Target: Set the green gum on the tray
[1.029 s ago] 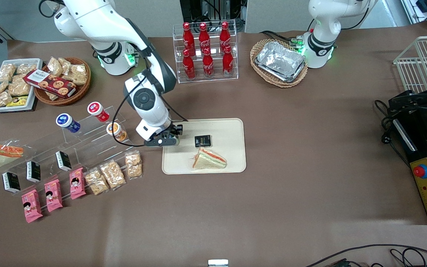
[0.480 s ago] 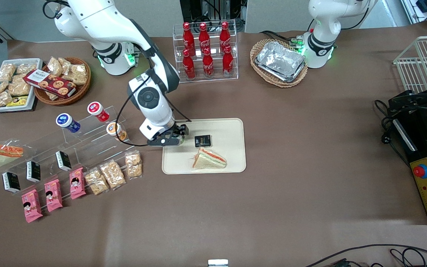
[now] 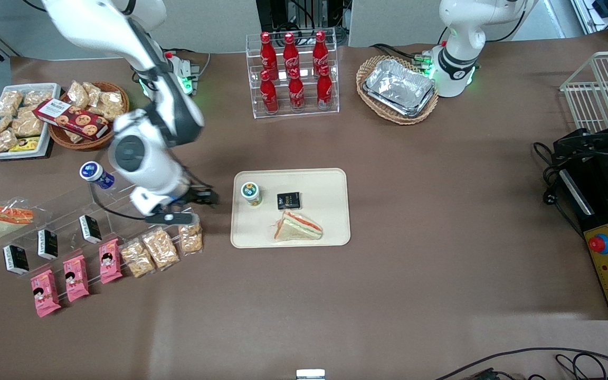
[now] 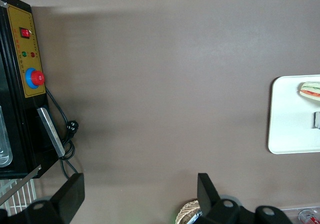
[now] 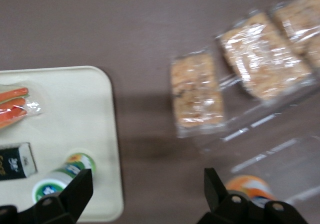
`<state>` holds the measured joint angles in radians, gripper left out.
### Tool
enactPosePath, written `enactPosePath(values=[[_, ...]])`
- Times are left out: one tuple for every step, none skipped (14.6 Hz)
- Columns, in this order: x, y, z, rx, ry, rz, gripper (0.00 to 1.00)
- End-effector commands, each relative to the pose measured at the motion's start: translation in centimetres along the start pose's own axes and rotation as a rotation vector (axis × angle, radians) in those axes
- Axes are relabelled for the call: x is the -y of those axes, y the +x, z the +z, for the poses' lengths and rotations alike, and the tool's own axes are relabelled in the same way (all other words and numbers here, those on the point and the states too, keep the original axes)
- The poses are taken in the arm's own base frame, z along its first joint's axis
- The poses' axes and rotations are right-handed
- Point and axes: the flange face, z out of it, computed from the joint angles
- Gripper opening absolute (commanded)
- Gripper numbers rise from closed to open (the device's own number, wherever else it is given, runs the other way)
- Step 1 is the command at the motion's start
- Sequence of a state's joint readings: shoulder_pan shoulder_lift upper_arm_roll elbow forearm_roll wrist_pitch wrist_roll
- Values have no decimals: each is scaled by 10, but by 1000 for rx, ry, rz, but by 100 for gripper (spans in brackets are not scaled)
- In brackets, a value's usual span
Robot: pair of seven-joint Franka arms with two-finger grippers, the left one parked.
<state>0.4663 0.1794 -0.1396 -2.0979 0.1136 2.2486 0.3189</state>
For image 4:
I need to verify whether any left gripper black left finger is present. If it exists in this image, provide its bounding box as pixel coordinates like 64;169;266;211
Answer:
23;173;86;224

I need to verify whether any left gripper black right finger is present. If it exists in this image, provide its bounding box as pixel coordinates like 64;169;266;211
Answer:
197;173;251;224

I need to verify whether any beige plastic serving tray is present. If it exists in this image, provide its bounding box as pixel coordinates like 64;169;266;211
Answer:
267;75;320;155

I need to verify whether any oval light wicker basket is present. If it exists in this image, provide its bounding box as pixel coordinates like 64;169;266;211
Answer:
176;199;202;224

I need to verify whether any clear acrylic bottle rack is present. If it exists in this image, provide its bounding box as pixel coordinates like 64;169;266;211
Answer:
279;204;320;224

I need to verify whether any red cola bottle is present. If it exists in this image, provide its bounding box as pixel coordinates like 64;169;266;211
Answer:
298;208;320;224

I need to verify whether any brown table cover sheet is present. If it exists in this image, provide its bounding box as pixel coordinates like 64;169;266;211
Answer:
0;0;320;224

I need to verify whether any wrapped triangle sandwich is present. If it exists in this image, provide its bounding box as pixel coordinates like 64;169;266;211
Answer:
296;81;320;102

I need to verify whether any black sealing machine yellow panel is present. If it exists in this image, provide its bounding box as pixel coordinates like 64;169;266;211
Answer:
0;0;66;180

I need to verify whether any white wire basket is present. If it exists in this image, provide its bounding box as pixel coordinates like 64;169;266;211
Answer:
0;177;39;217

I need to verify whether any black power cable with plug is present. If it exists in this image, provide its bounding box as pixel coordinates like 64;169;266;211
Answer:
44;87;79;182

